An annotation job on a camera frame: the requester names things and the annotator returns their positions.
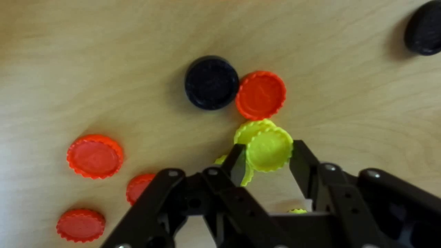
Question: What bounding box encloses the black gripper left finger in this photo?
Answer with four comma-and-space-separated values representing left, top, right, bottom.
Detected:
100, 143, 294, 248

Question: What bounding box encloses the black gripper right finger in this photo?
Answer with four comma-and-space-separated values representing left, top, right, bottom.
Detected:
289, 139, 441, 248

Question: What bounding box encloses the yellow plastic chip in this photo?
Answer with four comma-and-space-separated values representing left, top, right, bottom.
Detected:
232, 117, 278, 146
245, 125, 294, 173
213, 152, 254, 188

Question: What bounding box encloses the red plastic chip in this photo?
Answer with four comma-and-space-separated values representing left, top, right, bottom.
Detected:
125, 172, 158, 206
64, 132, 125, 180
55, 206, 107, 243
234, 70, 287, 121

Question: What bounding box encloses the black plastic chip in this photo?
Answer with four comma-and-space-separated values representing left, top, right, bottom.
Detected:
183, 55, 241, 111
403, 0, 441, 56

